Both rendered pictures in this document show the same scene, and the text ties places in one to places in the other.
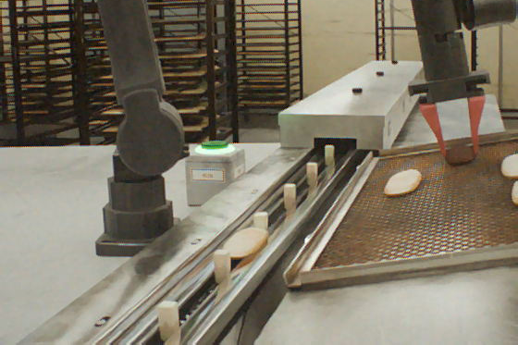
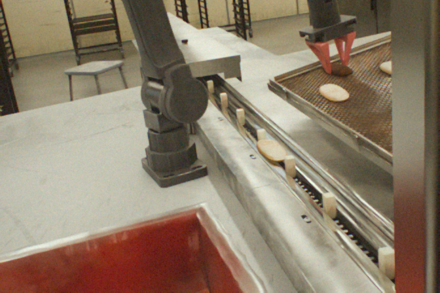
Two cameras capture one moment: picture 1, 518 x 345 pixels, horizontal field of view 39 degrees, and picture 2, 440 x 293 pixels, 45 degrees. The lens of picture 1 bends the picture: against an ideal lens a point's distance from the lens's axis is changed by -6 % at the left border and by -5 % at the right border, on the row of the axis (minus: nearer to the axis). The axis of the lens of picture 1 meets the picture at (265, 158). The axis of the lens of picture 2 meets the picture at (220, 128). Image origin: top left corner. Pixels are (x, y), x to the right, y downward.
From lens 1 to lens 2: 48 cm
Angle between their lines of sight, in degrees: 27
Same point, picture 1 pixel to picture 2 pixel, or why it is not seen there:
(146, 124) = (185, 89)
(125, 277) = (259, 189)
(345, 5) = not seen: outside the picture
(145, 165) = (188, 116)
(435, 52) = (325, 9)
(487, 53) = not seen: outside the picture
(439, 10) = not seen: outside the picture
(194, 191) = not seen: hidden behind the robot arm
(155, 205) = (188, 142)
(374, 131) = (234, 66)
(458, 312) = not seen: outside the picture
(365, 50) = (52, 9)
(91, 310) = (285, 215)
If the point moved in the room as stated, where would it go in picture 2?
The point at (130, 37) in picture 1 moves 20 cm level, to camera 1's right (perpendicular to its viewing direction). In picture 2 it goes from (160, 29) to (266, 8)
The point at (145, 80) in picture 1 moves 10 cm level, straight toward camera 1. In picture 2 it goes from (175, 58) to (213, 64)
